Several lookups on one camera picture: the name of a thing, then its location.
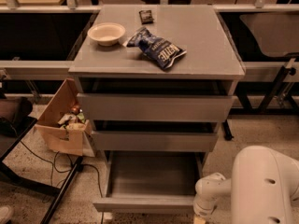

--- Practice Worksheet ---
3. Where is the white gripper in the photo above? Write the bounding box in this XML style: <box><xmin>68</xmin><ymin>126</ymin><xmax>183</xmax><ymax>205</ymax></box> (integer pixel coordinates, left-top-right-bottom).
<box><xmin>193</xmin><ymin>173</ymin><xmax>231</xmax><ymax>224</ymax></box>

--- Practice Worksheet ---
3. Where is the grey bottom drawer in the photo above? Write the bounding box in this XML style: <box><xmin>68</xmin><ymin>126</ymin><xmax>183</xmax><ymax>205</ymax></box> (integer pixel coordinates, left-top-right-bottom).
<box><xmin>93</xmin><ymin>151</ymin><xmax>202</xmax><ymax>214</ymax></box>

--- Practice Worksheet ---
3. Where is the grey drawer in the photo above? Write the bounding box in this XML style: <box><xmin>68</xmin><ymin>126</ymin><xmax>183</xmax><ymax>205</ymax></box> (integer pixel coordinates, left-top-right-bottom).
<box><xmin>78</xmin><ymin>93</ymin><xmax>233</xmax><ymax>122</ymax></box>
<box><xmin>92</xmin><ymin>131</ymin><xmax>218</xmax><ymax>152</ymax></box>
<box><xmin>93</xmin><ymin>151</ymin><xmax>202</xmax><ymax>214</ymax></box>

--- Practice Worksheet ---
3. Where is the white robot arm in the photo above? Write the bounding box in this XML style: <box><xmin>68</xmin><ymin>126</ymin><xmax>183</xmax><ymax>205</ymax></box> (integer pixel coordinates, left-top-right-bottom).
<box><xmin>193</xmin><ymin>146</ymin><xmax>299</xmax><ymax>224</ymax></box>

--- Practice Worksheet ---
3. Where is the grey middle drawer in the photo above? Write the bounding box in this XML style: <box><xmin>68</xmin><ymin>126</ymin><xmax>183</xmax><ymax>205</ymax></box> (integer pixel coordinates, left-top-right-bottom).
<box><xmin>92</xmin><ymin>131</ymin><xmax>218</xmax><ymax>152</ymax></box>

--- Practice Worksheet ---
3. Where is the grey drawer cabinet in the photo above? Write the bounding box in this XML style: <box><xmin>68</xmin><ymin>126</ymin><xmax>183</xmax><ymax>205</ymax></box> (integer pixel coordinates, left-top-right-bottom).
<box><xmin>68</xmin><ymin>4</ymin><xmax>247</xmax><ymax>173</ymax></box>

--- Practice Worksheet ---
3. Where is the grey top drawer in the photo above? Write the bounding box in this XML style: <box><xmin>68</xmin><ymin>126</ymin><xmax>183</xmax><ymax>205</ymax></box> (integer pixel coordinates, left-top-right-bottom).
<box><xmin>78</xmin><ymin>93</ymin><xmax>233</xmax><ymax>122</ymax></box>

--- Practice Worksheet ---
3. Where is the black table leg right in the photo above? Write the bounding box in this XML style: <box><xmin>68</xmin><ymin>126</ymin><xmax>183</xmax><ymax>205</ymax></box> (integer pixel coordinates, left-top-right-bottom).
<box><xmin>222</xmin><ymin>120</ymin><xmax>234</xmax><ymax>141</ymax></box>

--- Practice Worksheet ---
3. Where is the cardboard box with trash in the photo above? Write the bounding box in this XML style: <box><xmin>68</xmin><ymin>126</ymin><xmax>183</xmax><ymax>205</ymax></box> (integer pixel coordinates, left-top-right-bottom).
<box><xmin>36</xmin><ymin>78</ymin><xmax>96</xmax><ymax>157</ymax></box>

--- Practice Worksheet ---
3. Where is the blue chip bag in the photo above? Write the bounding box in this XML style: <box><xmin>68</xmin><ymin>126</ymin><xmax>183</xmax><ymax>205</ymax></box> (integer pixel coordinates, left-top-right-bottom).
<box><xmin>125</xmin><ymin>27</ymin><xmax>187</xmax><ymax>70</ymax></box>

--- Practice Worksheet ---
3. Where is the white bowl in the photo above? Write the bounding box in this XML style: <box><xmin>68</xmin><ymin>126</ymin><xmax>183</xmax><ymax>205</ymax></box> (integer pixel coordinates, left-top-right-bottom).
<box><xmin>88</xmin><ymin>22</ymin><xmax>125</xmax><ymax>47</ymax></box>

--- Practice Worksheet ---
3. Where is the small black snack packet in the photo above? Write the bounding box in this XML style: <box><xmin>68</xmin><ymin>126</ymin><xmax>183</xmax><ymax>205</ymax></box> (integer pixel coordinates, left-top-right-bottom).
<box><xmin>139</xmin><ymin>10</ymin><xmax>154</xmax><ymax>24</ymax></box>

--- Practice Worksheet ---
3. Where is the black cable on floor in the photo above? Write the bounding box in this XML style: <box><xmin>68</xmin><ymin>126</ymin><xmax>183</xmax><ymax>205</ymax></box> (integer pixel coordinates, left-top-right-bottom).
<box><xmin>18</xmin><ymin>138</ymin><xmax>106</xmax><ymax>224</ymax></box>

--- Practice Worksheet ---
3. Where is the black desk frame leg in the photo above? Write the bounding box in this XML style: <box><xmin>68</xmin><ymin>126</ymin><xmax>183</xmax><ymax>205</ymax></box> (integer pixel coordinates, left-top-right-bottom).
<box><xmin>0</xmin><ymin>155</ymin><xmax>85</xmax><ymax>224</ymax></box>

